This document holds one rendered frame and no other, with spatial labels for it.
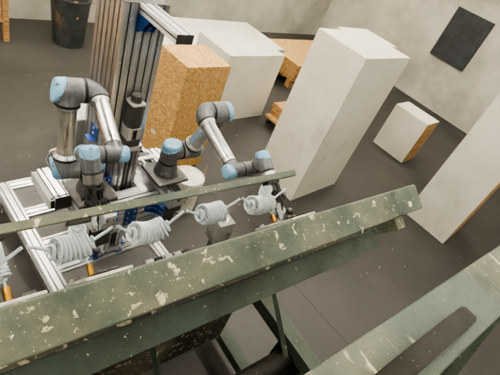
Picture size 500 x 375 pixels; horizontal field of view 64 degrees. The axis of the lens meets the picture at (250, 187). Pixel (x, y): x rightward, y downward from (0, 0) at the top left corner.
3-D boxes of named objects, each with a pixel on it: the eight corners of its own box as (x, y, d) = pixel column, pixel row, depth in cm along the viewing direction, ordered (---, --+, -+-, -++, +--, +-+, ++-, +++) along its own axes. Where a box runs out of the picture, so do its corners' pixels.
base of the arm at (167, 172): (149, 166, 255) (151, 154, 249) (168, 162, 265) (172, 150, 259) (161, 181, 248) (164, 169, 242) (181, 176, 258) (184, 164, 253)
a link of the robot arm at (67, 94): (82, 183, 209) (89, 83, 182) (50, 184, 201) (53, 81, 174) (78, 170, 217) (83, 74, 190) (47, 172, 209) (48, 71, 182)
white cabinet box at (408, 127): (385, 138, 690) (409, 101, 648) (413, 158, 664) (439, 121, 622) (373, 141, 660) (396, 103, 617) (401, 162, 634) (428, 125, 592)
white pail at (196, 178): (185, 190, 410) (196, 153, 383) (202, 209, 397) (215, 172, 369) (158, 197, 389) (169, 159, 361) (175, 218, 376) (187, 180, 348)
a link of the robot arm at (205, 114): (191, 97, 210) (234, 172, 193) (208, 97, 217) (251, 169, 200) (184, 112, 219) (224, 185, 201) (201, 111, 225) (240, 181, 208)
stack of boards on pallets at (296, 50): (325, 59, 920) (334, 40, 894) (359, 82, 874) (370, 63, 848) (251, 59, 754) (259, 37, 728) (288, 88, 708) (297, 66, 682)
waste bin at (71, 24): (78, 34, 595) (82, -11, 557) (94, 50, 572) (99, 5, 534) (41, 33, 560) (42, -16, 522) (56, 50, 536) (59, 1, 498)
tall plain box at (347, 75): (302, 155, 545) (366, 31, 442) (334, 183, 518) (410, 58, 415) (256, 168, 484) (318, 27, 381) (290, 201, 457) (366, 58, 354)
